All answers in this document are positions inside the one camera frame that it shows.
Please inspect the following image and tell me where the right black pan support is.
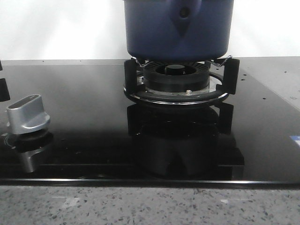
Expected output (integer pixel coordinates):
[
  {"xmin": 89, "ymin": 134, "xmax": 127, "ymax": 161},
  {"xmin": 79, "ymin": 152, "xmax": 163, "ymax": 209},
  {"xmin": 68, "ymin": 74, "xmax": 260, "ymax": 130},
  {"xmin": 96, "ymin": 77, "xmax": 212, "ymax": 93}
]
[{"xmin": 124, "ymin": 58, "xmax": 240, "ymax": 106}]

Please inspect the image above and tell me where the silver stove control knob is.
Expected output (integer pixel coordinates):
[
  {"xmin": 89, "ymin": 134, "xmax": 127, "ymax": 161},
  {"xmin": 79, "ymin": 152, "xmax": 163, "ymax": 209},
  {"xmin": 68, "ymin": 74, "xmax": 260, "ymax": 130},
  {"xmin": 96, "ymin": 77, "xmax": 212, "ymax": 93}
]
[{"xmin": 7, "ymin": 94, "xmax": 50, "ymax": 135}]

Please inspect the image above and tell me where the black pan support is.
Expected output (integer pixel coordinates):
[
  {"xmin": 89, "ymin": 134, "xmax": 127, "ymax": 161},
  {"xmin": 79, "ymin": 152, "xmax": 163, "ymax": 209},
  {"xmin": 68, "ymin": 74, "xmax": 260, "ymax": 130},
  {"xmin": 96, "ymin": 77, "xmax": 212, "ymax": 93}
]
[
  {"xmin": 124, "ymin": 58, "xmax": 240, "ymax": 106},
  {"xmin": 0, "ymin": 78, "xmax": 10, "ymax": 102}
]

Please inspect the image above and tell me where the wire pot stand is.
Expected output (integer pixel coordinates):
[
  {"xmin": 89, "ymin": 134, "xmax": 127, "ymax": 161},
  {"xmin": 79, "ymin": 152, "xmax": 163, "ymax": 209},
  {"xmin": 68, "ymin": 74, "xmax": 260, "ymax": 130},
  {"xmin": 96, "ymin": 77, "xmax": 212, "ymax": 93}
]
[{"xmin": 130, "ymin": 55, "xmax": 233, "ymax": 68}]

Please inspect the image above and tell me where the right gas burner head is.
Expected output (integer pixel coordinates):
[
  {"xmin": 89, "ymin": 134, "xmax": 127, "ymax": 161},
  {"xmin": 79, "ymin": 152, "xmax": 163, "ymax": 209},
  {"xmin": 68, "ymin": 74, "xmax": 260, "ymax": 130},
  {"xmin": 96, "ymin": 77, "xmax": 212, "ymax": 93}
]
[{"xmin": 141, "ymin": 62, "xmax": 210, "ymax": 96}]

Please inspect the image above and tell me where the blue pot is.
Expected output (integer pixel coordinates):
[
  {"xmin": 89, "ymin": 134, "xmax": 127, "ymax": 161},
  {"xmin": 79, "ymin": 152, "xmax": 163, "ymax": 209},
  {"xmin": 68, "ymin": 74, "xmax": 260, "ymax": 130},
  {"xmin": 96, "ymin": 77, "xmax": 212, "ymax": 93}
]
[{"xmin": 124, "ymin": 0, "xmax": 234, "ymax": 62}]

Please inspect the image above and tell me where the black glass gas cooktop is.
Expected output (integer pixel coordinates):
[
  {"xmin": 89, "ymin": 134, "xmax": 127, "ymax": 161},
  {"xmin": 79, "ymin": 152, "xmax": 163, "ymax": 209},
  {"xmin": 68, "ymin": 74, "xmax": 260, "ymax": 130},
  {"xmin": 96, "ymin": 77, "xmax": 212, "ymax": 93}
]
[{"xmin": 0, "ymin": 58, "xmax": 300, "ymax": 189}]

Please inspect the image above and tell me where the left black pan support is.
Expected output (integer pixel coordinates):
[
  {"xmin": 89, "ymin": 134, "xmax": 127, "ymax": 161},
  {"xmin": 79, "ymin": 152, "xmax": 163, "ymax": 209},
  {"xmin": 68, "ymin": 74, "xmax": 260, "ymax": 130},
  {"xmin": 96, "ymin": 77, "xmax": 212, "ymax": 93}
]
[{"xmin": 0, "ymin": 78, "xmax": 10, "ymax": 102}]

